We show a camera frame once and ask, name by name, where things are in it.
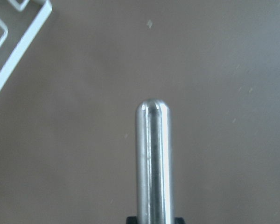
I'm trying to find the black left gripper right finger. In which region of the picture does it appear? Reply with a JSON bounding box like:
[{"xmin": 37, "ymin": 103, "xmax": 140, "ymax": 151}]
[{"xmin": 174, "ymin": 218, "xmax": 186, "ymax": 224}]

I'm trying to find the steel muddler black tip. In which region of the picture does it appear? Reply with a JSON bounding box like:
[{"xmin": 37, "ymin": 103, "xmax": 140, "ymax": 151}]
[{"xmin": 135, "ymin": 99, "xmax": 175, "ymax": 224}]

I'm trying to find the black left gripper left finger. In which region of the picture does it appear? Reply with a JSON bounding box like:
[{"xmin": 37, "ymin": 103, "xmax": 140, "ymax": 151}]
[{"xmin": 126, "ymin": 217, "xmax": 137, "ymax": 224}]

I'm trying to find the white cup rack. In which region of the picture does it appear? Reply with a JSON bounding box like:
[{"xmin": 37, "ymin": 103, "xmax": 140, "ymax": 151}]
[{"xmin": 0, "ymin": 0, "xmax": 52, "ymax": 91}]

